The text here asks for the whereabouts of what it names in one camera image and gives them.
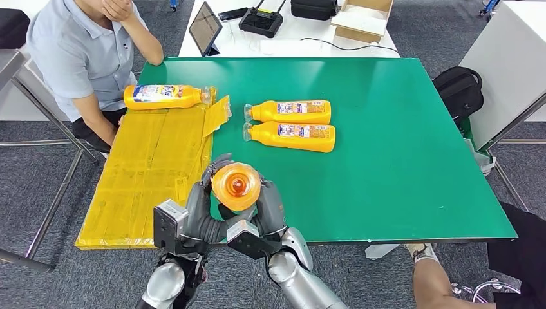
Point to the person's left hand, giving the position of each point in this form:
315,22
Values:
119,9

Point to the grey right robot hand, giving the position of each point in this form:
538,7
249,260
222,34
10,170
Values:
273,209

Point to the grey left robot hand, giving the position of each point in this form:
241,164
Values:
198,217

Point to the orange detergent bottle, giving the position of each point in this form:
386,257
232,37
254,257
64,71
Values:
236,187
170,102
266,137
266,114

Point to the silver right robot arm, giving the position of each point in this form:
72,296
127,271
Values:
298,281

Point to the person's right forearm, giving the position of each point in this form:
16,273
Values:
96,121

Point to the person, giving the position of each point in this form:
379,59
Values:
431,285
77,55

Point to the yellow taped cardboard board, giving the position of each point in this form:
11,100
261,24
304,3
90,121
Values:
149,170

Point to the black tablet on stand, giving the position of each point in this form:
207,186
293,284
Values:
204,28

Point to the yellow taped cardboard flap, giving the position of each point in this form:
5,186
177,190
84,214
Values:
216,115

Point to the black bag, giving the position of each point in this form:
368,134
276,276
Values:
13,27

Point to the black phone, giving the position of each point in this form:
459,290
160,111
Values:
233,14

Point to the white desk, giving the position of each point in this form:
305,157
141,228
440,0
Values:
308,30
512,51
38,106

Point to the black controller with antennas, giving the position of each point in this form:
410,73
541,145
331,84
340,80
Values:
261,22

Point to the open cardboard box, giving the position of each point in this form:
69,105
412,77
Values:
358,36

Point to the black zip case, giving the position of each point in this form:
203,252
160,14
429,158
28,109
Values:
314,7

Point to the chrome chair base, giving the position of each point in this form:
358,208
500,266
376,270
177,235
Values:
456,288

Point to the white foam sheet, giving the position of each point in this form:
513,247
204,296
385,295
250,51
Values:
359,20

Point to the clear plastic bag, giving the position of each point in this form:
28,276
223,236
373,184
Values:
480,160

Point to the black backpack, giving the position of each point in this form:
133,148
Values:
457,93

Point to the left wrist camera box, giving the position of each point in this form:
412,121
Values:
170,213

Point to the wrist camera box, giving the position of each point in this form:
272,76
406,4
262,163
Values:
241,232
170,213

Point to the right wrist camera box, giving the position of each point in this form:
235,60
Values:
241,232

